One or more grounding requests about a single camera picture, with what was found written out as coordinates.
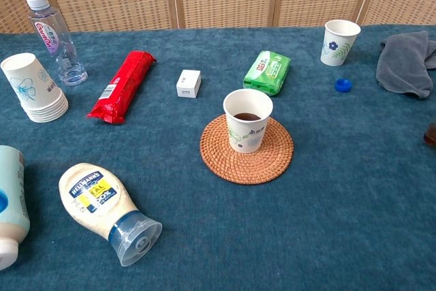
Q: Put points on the paper cup with blue flower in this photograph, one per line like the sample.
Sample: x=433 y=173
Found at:
x=337 y=52

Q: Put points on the grey cloth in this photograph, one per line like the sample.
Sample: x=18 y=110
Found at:
x=405 y=66

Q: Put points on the blue tablecloth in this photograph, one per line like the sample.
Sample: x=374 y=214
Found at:
x=340 y=219

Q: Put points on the blue bottle cap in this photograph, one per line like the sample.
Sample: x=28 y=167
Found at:
x=343 y=86

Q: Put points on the green tissue pack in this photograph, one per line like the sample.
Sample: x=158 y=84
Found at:
x=267 y=73

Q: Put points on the clear water bottle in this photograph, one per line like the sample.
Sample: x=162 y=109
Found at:
x=51 y=39

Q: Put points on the small white box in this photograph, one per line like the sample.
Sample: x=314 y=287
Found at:
x=188 y=83

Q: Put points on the cola bottle with blue label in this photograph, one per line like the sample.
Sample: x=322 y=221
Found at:
x=431 y=137

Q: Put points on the round woven rattan coaster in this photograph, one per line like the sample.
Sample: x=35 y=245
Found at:
x=245 y=171

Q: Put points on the paper cup with green flower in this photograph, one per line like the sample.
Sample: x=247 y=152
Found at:
x=247 y=137

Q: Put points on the mayonnaise squeeze bottle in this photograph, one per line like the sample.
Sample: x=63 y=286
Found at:
x=95 y=199

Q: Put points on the red snack package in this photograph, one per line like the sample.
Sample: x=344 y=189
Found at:
x=122 y=86

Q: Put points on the light blue white bottle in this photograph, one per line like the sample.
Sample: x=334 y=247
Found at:
x=12 y=199

